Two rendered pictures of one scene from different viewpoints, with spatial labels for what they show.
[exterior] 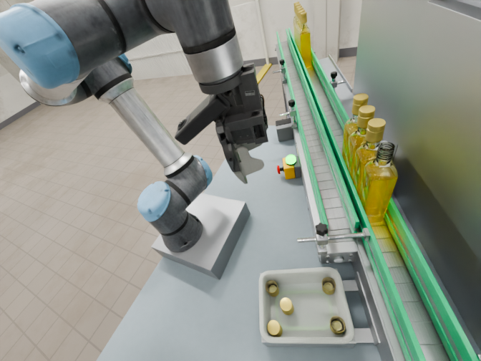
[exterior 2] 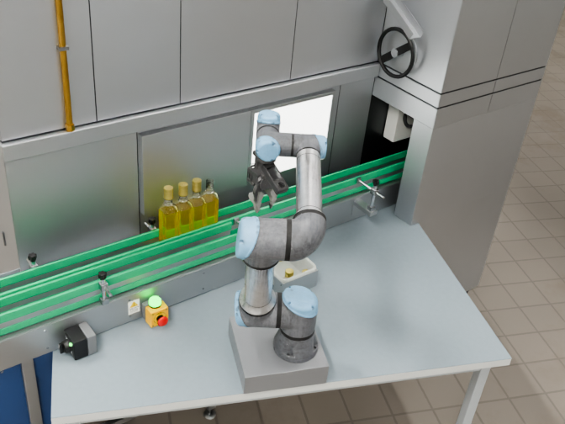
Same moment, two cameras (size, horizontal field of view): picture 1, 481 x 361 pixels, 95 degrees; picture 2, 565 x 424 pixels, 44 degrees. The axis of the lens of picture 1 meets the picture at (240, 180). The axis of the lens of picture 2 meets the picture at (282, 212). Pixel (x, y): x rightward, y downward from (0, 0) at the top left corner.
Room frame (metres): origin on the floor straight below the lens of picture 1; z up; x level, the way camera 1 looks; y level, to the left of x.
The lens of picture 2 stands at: (2.03, 1.12, 2.52)
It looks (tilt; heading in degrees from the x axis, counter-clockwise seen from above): 34 degrees down; 212
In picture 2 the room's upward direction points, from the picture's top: 6 degrees clockwise
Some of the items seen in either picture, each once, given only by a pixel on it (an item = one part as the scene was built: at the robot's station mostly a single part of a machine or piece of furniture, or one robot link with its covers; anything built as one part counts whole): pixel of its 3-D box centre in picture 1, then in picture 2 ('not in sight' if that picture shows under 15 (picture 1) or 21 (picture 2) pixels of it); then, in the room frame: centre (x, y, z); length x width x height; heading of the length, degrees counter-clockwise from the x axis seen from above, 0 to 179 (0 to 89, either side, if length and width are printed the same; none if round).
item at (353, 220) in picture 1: (303, 82); (2, 307); (1.08, -0.50, 0.93); 1.75 x 0.01 x 0.08; 162
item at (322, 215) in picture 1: (289, 86); (11, 320); (1.10, -0.43, 0.93); 1.75 x 0.01 x 0.08; 162
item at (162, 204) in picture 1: (162, 205); (297, 310); (0.53, 0.27, 1.00); 0.13 x 0.12 x 0.14; 126
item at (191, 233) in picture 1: (177, 226); (296, 336); (0.52, 0.27, 0.88); 0.15 x 0.15 x 0.10
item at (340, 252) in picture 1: (337, 253); not in sight; (0.23, -0.18, 0.85); 0.09 x 0.04 x 0.07; 72
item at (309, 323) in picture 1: (302, 306); (283, 267); (0.16, -0.03, 0.80); 0.22 x 0.17 x 0.09; 72
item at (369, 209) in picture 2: not in sight; (368, 199); (-0.37, 0.04, 0.90); 0.17 x 0.05 x 0.23; 72
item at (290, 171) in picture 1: (291, 167); (155, 312); (0.67, -0.23, 0.79); 0.07 x 0.07 x 0.07; 72
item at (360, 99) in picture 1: (359, 104); (168, 193); (0.46, -0.36, 1.14); 0.04 x 0.04 x 0.04
